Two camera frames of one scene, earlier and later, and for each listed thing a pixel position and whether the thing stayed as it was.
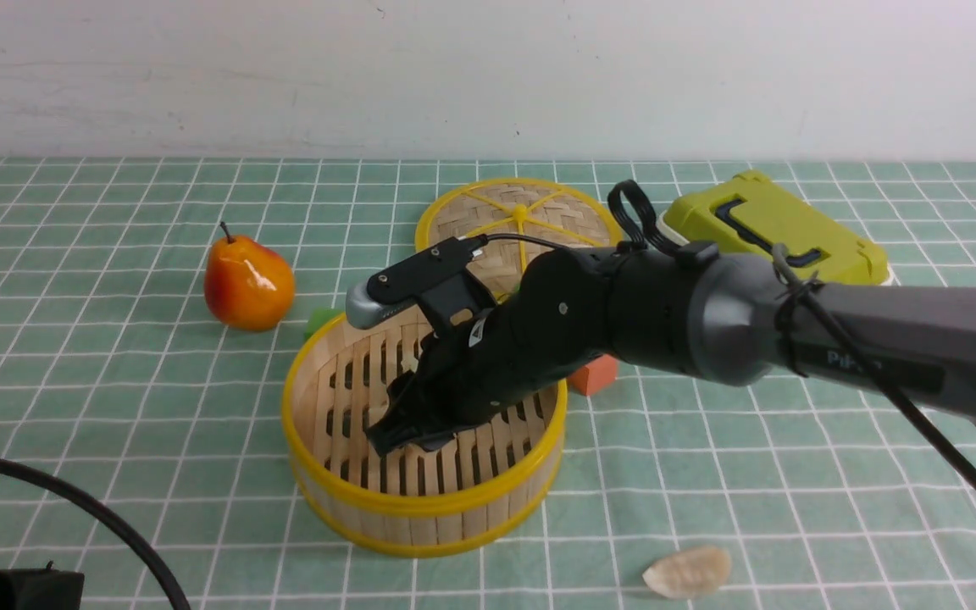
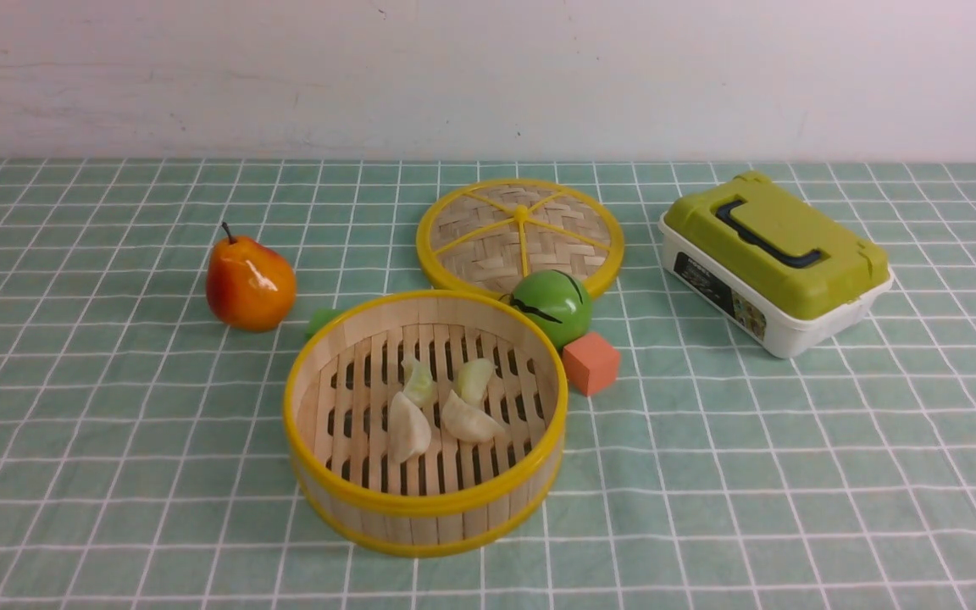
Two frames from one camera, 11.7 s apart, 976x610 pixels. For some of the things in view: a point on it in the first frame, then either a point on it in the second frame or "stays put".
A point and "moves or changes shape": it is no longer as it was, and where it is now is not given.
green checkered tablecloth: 129,325 stays put
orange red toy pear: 248,285 stays put
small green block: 317,318 stays put
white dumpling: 690,573 moves or changes shape
